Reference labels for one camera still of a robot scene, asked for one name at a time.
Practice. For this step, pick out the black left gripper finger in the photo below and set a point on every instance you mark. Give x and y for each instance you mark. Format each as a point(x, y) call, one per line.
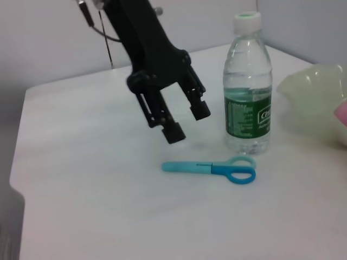
point(173, 134)

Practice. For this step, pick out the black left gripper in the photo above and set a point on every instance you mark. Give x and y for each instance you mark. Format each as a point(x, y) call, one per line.
point(146, 48)

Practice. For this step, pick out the clear green-label water bottle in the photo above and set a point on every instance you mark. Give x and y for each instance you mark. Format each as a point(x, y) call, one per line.
point(244, 81)

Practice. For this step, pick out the pink peach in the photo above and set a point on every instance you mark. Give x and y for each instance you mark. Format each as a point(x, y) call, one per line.
point(342, 112)

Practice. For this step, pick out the blue capped scissors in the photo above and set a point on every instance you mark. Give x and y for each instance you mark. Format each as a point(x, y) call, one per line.
point(189, 166)

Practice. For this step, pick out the translucent green fruit plate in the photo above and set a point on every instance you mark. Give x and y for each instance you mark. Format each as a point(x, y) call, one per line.
point(306, 108)

